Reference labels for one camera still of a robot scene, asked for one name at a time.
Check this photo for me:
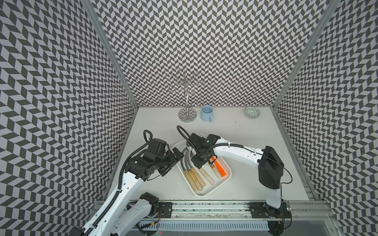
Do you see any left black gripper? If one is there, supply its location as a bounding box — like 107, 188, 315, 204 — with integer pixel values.
154, 147, 184, 177

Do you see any blue blade wooden sickle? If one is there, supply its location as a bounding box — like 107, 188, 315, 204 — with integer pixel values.
208, 160, 221, 179

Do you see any orange handle sickle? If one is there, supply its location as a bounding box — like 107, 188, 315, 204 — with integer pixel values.
211, 156, 226, 177

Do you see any white rectangular storage tray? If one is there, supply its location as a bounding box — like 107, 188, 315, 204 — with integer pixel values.
173, 139, 232, 198

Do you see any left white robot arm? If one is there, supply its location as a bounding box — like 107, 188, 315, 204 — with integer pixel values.
69, 138, 184, 236

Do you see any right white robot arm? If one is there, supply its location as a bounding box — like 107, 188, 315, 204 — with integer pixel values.
185, 133, 287, 218

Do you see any light blue mug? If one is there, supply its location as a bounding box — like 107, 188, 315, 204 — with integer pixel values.
200, 105, 214, 123

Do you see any chrome mug tree stand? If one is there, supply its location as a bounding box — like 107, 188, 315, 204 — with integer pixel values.
167, 69, 201, 123

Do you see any green patterned small bowl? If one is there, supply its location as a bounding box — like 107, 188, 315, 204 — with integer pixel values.
244, 106, 261, 120

